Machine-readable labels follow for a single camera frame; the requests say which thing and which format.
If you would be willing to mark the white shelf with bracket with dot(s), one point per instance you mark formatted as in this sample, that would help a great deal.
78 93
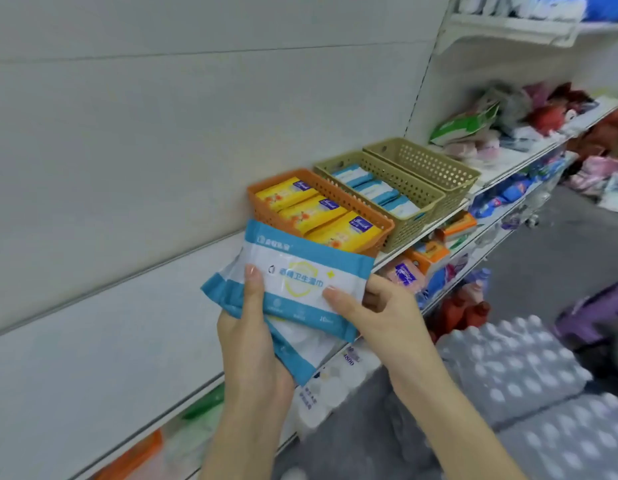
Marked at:
514 32

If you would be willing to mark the shrink-wrapped pack of water bottles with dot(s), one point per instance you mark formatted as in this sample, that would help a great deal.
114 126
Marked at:
569 439
514 367

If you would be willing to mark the person's left hand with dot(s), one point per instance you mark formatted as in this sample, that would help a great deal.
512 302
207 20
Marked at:
249 354

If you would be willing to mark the yellow tissue packet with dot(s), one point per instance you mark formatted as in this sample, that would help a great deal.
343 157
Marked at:
284 192
311 212
346 234

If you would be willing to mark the white toilet roll pack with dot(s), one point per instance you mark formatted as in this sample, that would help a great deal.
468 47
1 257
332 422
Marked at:
334 384

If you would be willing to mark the green white package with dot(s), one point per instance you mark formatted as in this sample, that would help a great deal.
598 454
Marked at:
464 123

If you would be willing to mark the person's left forearm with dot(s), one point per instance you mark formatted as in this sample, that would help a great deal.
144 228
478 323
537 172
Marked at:
244 439

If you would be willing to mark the pink packets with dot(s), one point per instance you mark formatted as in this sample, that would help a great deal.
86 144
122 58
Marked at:
474 147

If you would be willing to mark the blue white wet wipe packet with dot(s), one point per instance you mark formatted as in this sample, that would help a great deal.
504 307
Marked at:
289 352
301 279

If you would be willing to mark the red bottle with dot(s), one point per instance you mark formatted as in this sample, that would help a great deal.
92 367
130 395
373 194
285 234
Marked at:
479 314
451 314

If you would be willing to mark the orange plastic basket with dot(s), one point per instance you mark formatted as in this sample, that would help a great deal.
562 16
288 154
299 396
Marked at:
376 227

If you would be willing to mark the row of blue packets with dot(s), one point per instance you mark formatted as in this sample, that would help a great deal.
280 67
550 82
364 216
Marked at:
504 197

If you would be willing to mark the white metal shelf board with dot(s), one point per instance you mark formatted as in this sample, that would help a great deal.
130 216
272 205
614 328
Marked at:
104 354

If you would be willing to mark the row of white blue packages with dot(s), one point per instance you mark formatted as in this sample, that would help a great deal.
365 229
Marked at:
539 5

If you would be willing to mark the small blue white packet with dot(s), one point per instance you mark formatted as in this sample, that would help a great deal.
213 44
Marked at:
376 190
351 174
401 207

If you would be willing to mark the purple plastic stool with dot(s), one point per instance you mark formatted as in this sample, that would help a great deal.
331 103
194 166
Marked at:
594 314

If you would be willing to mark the person's right hand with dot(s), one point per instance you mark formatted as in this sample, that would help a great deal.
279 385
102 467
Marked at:
389 329

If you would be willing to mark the pile of assorted packaged goods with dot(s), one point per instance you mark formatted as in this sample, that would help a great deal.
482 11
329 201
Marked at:
544 112

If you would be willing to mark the heap of pink goods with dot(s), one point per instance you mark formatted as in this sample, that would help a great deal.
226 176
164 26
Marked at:
601 169

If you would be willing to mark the person's right thumb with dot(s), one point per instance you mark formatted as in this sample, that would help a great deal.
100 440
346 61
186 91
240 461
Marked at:
345 303

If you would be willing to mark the orange packet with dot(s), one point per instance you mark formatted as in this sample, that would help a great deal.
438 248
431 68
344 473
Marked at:
429 254
459 225

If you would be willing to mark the orange package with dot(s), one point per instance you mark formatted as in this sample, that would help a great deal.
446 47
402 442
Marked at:
134 457

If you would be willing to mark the beige plastic basket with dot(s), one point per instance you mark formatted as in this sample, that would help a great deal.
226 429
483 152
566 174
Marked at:
429 167
414 214

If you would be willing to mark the person's left thumb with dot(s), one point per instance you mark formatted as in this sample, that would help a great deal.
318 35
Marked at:
253 289

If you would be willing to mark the pink tissue packet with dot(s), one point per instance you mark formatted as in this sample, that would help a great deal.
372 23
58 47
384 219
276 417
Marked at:
406 277

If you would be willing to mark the person's right forearm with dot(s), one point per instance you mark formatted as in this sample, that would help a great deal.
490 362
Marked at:
449 424

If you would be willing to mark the green packet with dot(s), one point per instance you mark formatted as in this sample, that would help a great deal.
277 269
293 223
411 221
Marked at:
206 402

